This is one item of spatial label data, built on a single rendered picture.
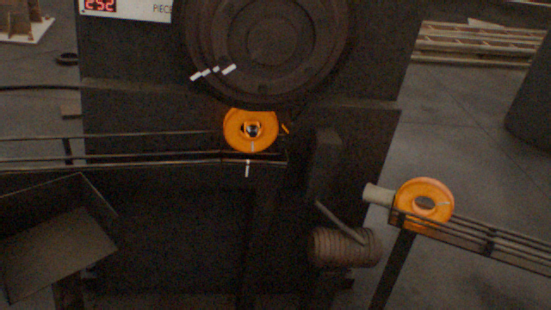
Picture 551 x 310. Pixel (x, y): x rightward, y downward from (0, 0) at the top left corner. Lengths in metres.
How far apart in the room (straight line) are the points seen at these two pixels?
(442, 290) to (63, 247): 1.59
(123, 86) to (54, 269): 0.52
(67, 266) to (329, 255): 0.73
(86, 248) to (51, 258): 0.08
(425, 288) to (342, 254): 0.82
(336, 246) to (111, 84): 0.81
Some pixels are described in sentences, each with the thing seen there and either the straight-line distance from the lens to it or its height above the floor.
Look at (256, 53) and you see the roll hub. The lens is 1.12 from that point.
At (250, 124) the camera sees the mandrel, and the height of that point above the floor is 0.84.
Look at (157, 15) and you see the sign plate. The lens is 1.32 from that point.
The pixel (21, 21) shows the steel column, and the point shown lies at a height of 0.13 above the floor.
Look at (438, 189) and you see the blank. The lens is 1.37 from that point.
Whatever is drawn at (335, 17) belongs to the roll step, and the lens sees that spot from 1.18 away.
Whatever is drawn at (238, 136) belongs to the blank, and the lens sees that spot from 1.35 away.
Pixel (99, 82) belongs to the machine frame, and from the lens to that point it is 1.42.
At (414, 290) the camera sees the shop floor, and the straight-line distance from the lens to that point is 2.18.
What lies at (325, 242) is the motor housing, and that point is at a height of 0.52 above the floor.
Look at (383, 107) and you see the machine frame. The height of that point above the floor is 0.87.
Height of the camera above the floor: 1.49
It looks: 34 degrees down
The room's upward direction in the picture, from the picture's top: 11 degrees clockwise
